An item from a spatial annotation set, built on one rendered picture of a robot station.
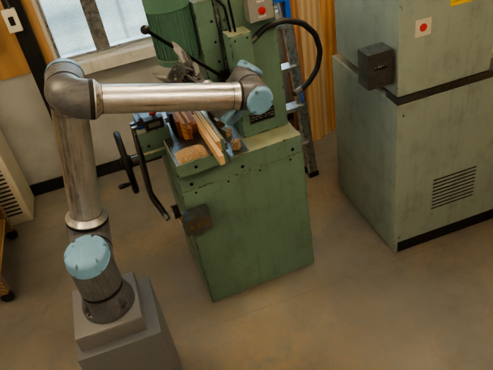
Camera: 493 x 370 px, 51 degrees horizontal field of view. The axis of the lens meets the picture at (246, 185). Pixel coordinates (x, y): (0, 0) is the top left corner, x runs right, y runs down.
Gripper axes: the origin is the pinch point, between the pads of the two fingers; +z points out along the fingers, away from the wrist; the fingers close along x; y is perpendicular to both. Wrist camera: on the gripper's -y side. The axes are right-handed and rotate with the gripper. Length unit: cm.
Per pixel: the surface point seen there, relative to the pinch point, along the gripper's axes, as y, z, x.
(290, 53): -122, 1, -25
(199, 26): -17.5, 4.0, -15.5
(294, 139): -53, -45, 2
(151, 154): -24.5, -4.9, 40.4
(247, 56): -23.7, -17.2, -16.8
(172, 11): -6.6, 10.8, -14.8
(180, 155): -15.8, -19.8, 29.4
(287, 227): -75, -64, 42
